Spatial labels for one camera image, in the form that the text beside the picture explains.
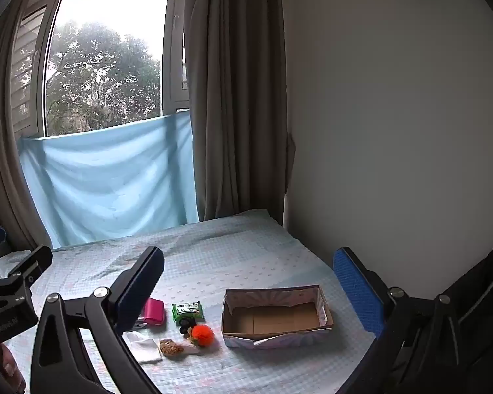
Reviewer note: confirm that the narrow brown curtain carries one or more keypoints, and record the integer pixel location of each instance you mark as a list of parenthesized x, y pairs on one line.
[(8, 131)]

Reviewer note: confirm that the person's left hand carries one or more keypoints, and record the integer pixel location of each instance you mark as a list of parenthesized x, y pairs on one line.
[(10, 367)]

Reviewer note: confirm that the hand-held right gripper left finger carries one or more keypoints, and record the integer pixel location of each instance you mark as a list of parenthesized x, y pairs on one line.
[(143, 291)]

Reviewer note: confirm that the bed with checkered sheet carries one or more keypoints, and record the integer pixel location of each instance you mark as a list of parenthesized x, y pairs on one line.
[(238, 254)]

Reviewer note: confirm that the white cloth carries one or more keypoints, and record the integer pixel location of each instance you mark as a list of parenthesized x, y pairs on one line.
[(143, 349)]

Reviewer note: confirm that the tree outside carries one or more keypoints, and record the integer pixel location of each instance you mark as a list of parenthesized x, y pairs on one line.
[(102, 74)]

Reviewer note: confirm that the brown plush toy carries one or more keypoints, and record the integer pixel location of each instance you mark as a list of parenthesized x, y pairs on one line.
[(172, 347)]

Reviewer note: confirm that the cardboard box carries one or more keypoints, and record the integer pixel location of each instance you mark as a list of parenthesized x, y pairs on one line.
[(271, 320)]

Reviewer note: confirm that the window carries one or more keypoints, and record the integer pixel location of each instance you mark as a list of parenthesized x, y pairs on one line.
[(107, 28)]

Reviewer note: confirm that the light blue hanging cloth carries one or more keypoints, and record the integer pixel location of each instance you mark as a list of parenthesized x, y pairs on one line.
[(107, 180)]

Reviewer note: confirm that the pink pouch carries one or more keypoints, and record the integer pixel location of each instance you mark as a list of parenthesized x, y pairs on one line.
[(154, 312)]

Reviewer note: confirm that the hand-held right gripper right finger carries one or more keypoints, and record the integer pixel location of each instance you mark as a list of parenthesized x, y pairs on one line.
[(357, 291)]

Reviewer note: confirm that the orange pompom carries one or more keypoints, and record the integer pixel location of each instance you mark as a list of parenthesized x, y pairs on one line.
[(202, 333)]

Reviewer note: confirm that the wide brown curtain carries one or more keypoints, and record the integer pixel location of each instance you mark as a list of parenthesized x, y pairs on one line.
[(238, 90)]

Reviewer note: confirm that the green wipes packet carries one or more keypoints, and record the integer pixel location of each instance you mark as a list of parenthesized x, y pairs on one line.
[(187, 310)]

